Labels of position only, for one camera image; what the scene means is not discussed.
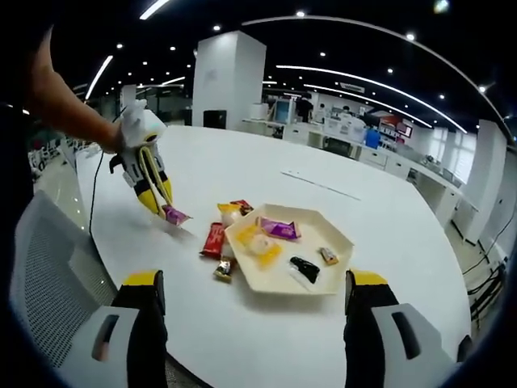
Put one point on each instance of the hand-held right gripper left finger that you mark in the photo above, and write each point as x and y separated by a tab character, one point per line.
145	343

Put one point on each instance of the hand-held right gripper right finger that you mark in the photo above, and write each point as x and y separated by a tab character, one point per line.
367	343

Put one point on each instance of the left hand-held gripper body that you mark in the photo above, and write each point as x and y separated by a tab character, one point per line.
139	125

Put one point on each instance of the purple food packet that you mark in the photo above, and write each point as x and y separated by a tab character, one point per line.
280	229
175	215

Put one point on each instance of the yellow food packet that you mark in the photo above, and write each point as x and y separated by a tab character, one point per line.
230	214
262	250

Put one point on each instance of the red dark-ended food bar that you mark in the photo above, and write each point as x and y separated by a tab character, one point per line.
241	207

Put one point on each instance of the orange brown food packet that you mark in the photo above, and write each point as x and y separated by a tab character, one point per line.
329	255

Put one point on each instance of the black food packet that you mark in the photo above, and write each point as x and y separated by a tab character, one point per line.
305	268

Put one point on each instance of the gold food candy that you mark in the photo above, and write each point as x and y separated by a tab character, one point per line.
225	269

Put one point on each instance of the beige hexagonal container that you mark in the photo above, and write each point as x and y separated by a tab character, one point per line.
323	230

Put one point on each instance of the black box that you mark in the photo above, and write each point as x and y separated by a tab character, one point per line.
214	119

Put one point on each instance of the white pillar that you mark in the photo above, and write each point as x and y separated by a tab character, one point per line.
226	81

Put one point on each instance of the white mesh chair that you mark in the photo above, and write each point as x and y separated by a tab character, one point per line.
52	262

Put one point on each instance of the computer monitor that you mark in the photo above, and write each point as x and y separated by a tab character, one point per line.
283	110

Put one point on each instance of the blue box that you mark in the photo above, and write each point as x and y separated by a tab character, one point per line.
372	137

